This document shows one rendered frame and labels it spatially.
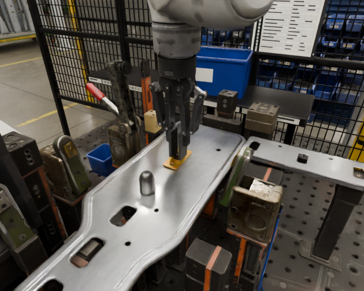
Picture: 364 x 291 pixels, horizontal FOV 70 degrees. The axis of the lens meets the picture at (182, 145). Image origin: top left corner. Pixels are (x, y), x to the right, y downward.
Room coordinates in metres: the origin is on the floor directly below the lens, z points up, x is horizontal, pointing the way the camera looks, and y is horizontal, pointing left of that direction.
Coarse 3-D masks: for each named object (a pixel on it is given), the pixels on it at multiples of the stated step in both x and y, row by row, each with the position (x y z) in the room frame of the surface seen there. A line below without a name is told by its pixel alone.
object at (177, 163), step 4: (176, 152) 0.52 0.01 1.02; (188, 152) 0.54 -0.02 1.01; (176, 156) 0.51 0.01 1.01; (188, 156) 0.52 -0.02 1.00; (168, 160) 0.51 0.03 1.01; (172, 160) 0.51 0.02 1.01; (176, 160) 0.51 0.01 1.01; (184, 160) 0.51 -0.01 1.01; (164, 164) 0.49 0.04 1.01; (168, 164) 0.49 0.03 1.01; (176, 164) 0.49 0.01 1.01; (180, 164) 0.49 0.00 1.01; (172, 168) 0.48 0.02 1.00; (176, 168) 0.47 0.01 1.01
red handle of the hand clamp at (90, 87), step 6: (90, 84) 0.64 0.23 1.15; (90, 90) 0.63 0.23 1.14; (96, 90) 0.63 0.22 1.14; (96, 96) 0.62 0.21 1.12; (102, 96) 0.62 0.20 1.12; (102, 102) 0.61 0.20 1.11; (108, 102) 0.61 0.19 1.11; (108, 108) 0.61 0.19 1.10; (114, 108) 0.60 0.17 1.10; (114, 114) 0.60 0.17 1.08
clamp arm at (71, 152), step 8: (64, 136) 0.44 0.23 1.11; (56, 144) 0.43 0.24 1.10; (64, 144) 0.43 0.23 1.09; (72, 144) 0.44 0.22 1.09; (56, 152) 0.43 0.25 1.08; (64, 152) 0.43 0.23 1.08; (72, 152) 0.43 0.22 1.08; (64, 160) 0.42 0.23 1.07; (72, 160) 0.43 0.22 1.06; (80, 160) 0.45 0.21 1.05; (72, 168) 0.42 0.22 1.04; (80, 168) 0.44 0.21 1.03; (72, 176) 0.42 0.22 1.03; (80, 176) 0.43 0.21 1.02; (72, 184) 0.42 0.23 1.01; (80, 184) 0.42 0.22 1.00; (88, 184) 0.44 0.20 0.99; (80, 192) 0.41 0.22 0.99
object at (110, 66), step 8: (112, 64) 0.58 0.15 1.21; (120, 64) 0.59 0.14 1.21; (128, 64) 0.58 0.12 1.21; (112, 72) 0.58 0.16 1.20; (120, 72) 0.60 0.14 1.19; (128, 72) 0.57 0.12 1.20; (112, 80) 0.58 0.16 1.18; (120, 80) 0.60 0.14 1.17; (112, 88) 0.58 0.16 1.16; (120, 88) 0.58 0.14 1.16; (128, 88) 0.60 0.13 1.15; (120, 96) 0.57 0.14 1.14; (128, 96) 0.59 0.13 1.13; (120, 104) 0.57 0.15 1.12; (128, 104) 0.60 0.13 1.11; (120, 112) 0.57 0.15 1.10; (128, 112) 0.59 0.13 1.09; (120, 120) 0.58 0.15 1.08; (128, 120) 0.57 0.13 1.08; (136, 120) 0.59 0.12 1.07; (136, 128) 0.59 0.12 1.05
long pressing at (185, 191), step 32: (128, 160) 0.51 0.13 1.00; (160, 160) 0.51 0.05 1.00; (192, 160) 0.51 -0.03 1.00; (224, 160) 0.51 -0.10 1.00; (96, 192) 0.40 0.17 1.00; (128, 192) 0.40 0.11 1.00; (160, 192) 0.40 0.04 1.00; (192, 192) 0.40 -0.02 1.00; (96, 224) 0.32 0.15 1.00; (128, 224) 0.32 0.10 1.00; (160, 224) 0.32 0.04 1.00; (192, 224) 0.32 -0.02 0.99; (64, 256) 0.25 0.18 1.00; (96, 256) 0.25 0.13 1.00; (128, 256) 0.25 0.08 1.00; (160, 256) 0.26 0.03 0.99; (32, 288) 0.20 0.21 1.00; (64, 288) 0.20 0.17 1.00; (96, 288) 0.20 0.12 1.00; (128, 288) 0.21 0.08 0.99
